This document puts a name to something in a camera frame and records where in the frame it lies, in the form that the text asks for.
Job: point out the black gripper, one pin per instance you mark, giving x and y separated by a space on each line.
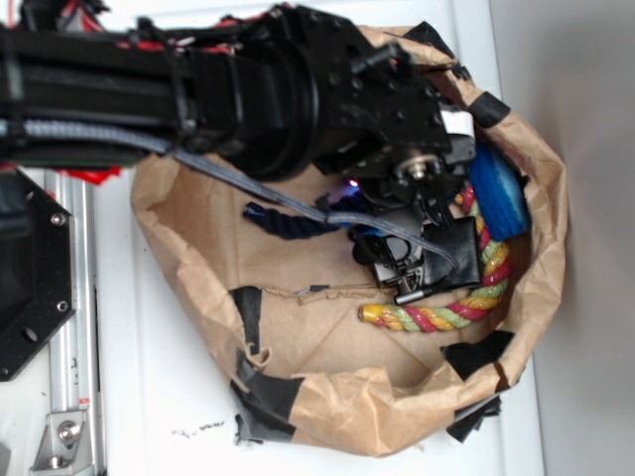
385 125

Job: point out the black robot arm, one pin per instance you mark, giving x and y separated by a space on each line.
272 95

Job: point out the black square box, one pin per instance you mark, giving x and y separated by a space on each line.
462 243

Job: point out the blue sponge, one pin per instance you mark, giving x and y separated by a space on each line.
499 194

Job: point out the brown paper bag bin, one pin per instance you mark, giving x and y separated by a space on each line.
281 319

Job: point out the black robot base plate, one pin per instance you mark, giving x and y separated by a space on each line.
37 295

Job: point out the aluminium extrusion rail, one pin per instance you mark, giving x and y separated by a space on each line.
73 351

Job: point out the aluminium corner bracket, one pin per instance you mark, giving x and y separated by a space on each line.
65 447

